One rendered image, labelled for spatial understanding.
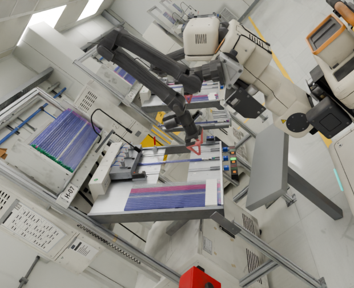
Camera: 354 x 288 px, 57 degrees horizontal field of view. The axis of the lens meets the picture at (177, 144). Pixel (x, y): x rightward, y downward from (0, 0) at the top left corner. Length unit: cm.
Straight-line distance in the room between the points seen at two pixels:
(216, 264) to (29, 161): 114
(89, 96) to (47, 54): 230
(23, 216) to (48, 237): 18
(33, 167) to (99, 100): 136
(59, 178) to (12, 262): 153
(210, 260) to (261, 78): 100
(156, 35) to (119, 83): 346
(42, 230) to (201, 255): 88
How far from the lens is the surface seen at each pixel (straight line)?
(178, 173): 329
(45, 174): 188
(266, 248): 178
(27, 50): 544
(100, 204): 188
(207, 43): 146
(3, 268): 323
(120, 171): 200
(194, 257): 189
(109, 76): 310
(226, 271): 197
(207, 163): 202
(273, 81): 156
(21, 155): 188
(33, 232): 203
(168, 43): 646
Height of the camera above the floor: 145
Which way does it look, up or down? 13 degrees down
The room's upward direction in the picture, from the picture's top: 53 degrees counter-clockwise
